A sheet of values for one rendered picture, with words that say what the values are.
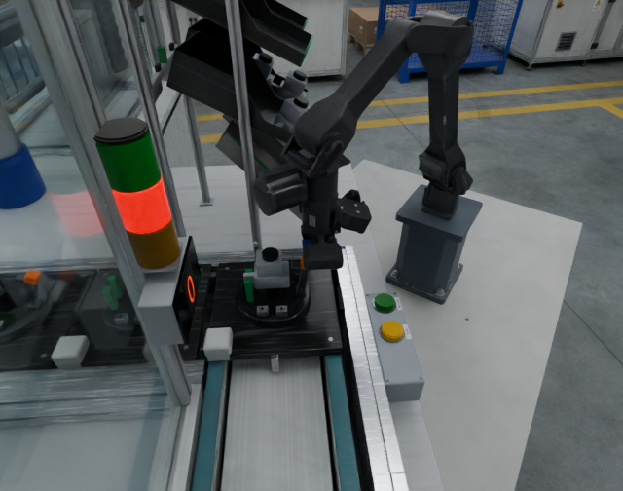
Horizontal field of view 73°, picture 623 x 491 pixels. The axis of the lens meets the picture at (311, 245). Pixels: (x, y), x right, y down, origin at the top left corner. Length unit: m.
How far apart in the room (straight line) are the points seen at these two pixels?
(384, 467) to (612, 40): 6.13
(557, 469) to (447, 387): 1.08
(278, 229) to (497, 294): 0.58
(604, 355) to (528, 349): 1.36
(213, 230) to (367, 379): 0.65
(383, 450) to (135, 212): 0.48
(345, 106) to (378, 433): 0.48
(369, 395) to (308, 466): 0.14
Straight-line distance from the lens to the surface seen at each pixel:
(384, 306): 0.83
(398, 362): 0.77
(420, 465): 0.80
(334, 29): 4.84
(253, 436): 0.75
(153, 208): 0.46
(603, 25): 6.30
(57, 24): 0.41
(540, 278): 1.18
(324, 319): 0.80
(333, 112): 0.61
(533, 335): 1.04
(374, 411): 0.73
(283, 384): 0.79
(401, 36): 0.66
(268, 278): 0.76
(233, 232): 1.20
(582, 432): 2.05
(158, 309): 0.50
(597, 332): 2.43
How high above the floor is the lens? 1.58
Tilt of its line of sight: 40 degrees down
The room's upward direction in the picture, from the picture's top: straight up
